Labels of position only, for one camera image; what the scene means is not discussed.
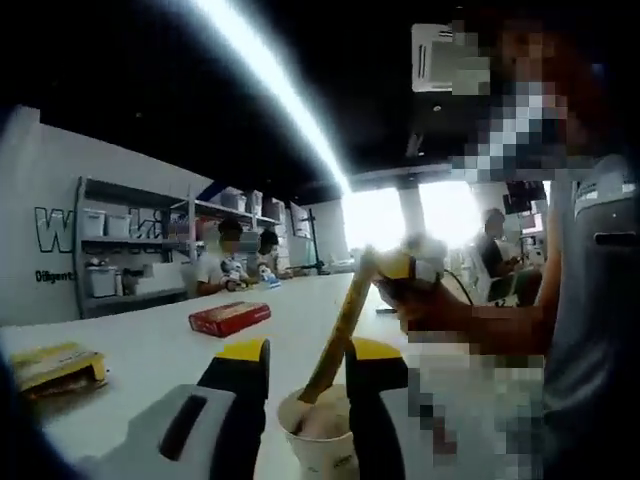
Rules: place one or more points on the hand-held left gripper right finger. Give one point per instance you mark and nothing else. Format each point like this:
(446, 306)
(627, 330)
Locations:
(375, 425)

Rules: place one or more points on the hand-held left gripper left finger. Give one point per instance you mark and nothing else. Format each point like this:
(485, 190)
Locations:
(200, 430)

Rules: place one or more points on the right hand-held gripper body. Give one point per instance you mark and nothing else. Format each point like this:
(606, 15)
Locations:
(425, 260)

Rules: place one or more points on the white cup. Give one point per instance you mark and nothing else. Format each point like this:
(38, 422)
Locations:
(320, 435)

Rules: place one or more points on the yellow coffee pouch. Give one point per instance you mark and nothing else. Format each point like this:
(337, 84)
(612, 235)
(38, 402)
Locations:
(345, 320)

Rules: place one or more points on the yellow cardboard box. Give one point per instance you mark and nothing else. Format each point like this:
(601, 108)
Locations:
(57, 367)

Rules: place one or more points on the person's right hand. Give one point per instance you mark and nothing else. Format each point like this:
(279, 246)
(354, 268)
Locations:
(425, 305)

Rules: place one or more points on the black pole stand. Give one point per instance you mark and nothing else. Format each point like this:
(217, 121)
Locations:
(314, 240)

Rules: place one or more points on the red flat box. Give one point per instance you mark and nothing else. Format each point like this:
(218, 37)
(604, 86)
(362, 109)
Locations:
(230, 317)

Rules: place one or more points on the small background monitor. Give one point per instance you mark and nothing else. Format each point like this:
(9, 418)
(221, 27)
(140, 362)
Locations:
(522, 196)

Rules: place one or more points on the white cardboard box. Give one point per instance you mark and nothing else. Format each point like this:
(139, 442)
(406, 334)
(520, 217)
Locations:
(160, 277)

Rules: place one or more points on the grey metal shelf rack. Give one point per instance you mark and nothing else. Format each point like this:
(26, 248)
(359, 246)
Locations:
(125, 240)
(240, 210)

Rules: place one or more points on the person in grey shirt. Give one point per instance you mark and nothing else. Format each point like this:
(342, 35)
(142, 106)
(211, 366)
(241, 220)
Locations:
(595, 300)

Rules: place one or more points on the white storage bin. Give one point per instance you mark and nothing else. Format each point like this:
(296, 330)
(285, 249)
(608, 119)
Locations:
(94, 222)
(118, 225)
(102, 281)

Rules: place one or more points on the white ceiling air conditioner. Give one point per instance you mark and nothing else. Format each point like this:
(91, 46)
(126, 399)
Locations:
(430, 60)

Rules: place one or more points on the long ceiling light strip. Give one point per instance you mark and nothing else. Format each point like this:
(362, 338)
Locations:
(280, 90)

